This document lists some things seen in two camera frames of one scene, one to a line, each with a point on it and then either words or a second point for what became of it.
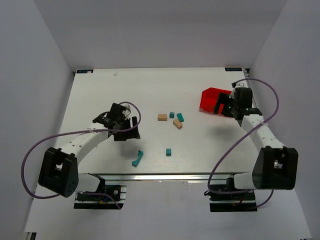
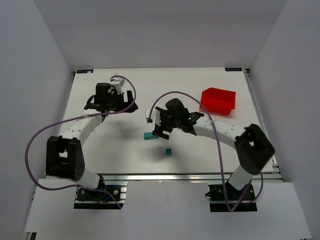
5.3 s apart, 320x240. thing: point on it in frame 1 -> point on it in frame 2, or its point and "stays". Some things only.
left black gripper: (127, 131) -> (124, 100)
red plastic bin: (209, 98) stays
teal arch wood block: (135, 163) -> (149, 135)
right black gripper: (225, 105) -> (162, 122)
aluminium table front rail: (165, 177) stays
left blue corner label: (84, 71) stays
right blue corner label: (234, 69) stays
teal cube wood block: (168, 152) stays
